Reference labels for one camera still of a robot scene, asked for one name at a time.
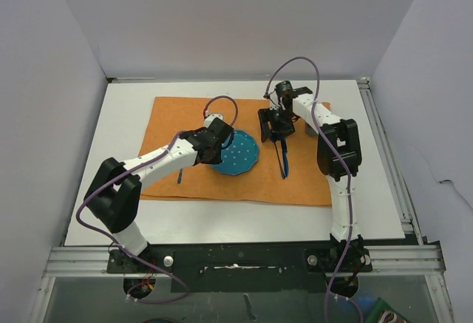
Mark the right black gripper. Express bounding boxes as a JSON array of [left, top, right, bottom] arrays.
[[259, 106, 295, 142]]

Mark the blue plastic spoon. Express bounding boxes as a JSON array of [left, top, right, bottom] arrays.
[[273, 138, 286, 180]]

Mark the blue plastic knife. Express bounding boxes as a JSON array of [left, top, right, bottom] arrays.
[[281, 139, 289, 179]]

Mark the blue white mug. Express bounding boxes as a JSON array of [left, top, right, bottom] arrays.
[[304, 123, 318, 137]]

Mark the blue polka dot plate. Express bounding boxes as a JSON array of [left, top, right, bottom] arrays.
[[211, 129, 259, 176]]

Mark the blue plastic fork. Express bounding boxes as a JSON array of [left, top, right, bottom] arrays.
[[177, 169, 184, 184]]

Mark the orange cloth placemat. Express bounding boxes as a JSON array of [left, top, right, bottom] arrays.
[[140, 97, 331, 207]]

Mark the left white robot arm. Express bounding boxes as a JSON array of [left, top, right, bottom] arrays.
[[76, 118, 234, 272]]

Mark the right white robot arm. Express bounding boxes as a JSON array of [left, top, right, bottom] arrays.
[[258, 81, 362, 242]]

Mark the green object at corner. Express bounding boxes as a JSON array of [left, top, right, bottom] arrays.
[[364, 297, 409, 323]]

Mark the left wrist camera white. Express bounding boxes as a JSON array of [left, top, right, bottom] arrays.
[[204, 111, 224, 127]]

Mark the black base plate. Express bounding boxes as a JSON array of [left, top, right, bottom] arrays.
[[106, 240, 372, 294]]

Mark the aluminium frame rail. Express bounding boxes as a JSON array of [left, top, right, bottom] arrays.
[[30, 79, 452, 322]]

